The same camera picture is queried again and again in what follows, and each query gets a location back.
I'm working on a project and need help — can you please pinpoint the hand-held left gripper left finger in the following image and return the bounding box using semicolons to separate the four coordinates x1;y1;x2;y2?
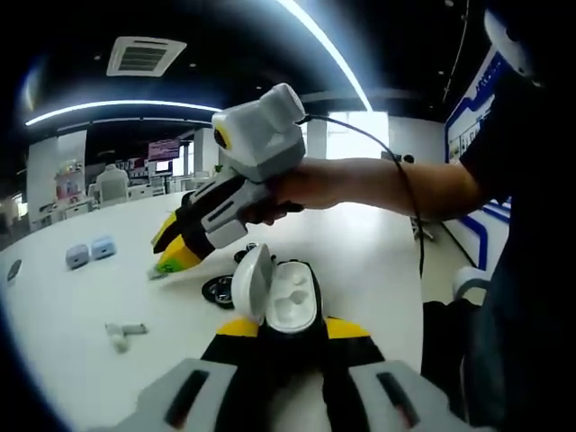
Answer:
96;316;258;432

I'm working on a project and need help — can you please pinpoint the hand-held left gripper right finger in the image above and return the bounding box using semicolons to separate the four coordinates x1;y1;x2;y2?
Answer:
321;316;494;432

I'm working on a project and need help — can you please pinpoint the black ear-hook earbud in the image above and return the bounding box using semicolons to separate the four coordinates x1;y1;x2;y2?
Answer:
233;241;258;266
201;274;236;312

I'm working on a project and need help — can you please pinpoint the black googly-eyed earbud case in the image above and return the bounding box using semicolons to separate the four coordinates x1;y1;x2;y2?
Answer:
230;242;323;347

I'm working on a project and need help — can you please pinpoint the light blue earbud case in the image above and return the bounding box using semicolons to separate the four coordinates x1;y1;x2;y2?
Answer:
89;235;114;262

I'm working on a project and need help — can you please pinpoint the purple earbud case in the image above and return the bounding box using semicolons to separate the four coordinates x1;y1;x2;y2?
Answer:
65;242;92;271

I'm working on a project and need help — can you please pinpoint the person's right hand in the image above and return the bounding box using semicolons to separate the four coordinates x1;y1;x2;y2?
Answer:
245;163;317;227

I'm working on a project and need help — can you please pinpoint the dark cloth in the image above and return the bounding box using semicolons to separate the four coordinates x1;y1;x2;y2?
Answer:
420;299;485;406

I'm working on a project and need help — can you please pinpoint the white table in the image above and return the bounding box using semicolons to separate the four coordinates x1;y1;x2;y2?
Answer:
0;191;427;432

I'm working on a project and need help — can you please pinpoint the curved ceiling light strip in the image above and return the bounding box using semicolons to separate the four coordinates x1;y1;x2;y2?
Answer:
24;99;225;127
276;0;374;112

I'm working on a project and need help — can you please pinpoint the colourful display shelf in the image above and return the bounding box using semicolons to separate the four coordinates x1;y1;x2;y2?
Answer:
53;160;86;202

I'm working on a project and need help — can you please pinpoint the white chair armrest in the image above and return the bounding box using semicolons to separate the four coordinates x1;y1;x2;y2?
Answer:
452;265;491;299

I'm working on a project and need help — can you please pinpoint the ceiling air conditioner vent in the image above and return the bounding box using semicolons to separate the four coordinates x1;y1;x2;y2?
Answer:
105;36;188;78

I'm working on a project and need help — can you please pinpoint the person's leg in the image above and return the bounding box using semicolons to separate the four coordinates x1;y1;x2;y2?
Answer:
467;269;576;432

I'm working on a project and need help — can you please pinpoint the white worn device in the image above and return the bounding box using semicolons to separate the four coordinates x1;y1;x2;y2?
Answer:
483;8;541;86

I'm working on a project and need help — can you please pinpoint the person's torso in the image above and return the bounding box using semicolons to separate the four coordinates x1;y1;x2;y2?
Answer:
458;44;576;316

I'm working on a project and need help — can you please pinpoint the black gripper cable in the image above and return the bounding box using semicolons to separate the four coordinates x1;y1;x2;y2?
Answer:
296;113;428;276

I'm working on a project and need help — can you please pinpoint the pink wall screen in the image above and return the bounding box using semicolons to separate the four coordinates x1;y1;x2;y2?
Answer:
148;139;181;161

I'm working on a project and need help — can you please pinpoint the blue and white wall poster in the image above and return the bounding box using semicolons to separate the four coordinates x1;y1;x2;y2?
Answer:
444;49;514;271

